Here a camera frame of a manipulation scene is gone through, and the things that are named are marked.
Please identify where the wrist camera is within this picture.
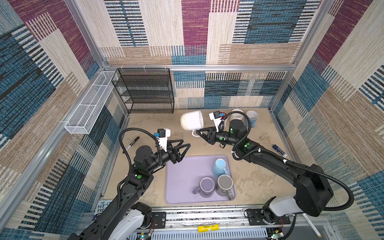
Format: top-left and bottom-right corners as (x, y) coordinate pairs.
(209, 111), (227, 133)
(154, 129), (171, 152)

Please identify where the purple mug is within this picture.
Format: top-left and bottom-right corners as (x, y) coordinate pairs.
(193, 177), (215, 198)

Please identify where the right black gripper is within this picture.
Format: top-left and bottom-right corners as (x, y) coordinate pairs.
(196, 125), (238, 146)

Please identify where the aluminium rail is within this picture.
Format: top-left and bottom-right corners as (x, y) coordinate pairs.
(119, 204), (331, 229)

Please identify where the black wire shelf rack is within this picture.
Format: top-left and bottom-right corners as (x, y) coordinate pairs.
(112, 68), (175, 114)

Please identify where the cream mug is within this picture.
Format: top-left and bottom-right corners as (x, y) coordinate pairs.
(180, 111), (204, 137)

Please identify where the teal blue square mug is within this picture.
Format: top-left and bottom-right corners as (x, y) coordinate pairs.
(246, 111), (259, 128)

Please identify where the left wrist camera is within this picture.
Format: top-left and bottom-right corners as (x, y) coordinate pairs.
(154, 129), (171, 152)

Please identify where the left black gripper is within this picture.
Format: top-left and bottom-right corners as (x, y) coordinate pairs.
(145, 139), (189, 175)

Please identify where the white yellow pen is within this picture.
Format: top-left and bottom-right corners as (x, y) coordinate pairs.
(302, 213), (322, 238)

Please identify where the white tall mug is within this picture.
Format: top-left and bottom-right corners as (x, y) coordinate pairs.
(230, 109), (245, 121)

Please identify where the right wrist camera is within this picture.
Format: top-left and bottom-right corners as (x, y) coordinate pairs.
(209, 111), (227, 133)

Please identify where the colourful book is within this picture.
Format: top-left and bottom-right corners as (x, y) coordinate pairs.
(92, 200), (113, 221)

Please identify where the light blue mug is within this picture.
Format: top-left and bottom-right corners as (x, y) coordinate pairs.
(212, 159), (228, 177)

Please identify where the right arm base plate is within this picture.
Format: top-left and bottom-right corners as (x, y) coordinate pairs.
(244, 209), (291, 226)

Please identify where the white wire mesh basket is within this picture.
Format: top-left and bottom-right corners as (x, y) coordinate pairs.
(65, 71), (115, 135)

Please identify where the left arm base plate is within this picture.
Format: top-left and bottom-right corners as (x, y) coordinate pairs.
(143, 212), (167, 230)

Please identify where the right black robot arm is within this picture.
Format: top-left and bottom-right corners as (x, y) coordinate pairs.
(196, 111), (355, 225)

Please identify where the blue white glue stick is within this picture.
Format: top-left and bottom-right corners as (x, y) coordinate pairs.
(273, 145), (288, 158)

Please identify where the grey mug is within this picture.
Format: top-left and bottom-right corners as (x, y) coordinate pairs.
(216, 175), (235, 201)

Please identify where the yellow cylinder tube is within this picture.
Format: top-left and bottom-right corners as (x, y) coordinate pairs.
(198, 224), (220, 233)

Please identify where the black marker pen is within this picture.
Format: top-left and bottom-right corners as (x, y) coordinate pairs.
(122, 137), (140, 152)

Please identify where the lavender plastic tray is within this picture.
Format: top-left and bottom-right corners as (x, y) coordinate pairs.
(165, 155), (232, 204)

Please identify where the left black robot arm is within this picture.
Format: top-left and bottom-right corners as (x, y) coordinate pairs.
(69, 128), (191, 240)

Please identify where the white slotted cable duct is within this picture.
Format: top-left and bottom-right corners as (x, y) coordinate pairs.
(119, 227), (268, 240)

